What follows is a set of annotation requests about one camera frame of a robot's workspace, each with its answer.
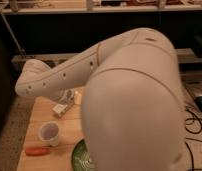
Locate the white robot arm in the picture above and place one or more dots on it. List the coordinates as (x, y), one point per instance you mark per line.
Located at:
(132, 109)

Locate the green patterned bowl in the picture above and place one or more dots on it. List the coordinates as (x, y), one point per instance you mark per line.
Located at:
(80, 158)

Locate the white plastic cup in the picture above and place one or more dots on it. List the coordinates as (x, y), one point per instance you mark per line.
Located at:
(49, 133)

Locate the white rectangular carton box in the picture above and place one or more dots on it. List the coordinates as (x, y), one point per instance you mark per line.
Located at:
(60, 109)

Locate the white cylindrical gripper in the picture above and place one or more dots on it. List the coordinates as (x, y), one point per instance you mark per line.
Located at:
(66, 96)

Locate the dark device on floor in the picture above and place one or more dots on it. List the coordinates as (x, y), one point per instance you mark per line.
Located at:
(198, 101)

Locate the metal pole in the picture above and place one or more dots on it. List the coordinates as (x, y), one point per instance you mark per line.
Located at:
(9, 46)

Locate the wooden table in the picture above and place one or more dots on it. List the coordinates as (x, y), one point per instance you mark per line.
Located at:
(70, 133)

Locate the upper shelf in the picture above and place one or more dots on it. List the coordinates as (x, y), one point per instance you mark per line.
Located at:
(83, 6)

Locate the orange carrot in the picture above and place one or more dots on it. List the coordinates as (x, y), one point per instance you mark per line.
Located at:
(36, 151)

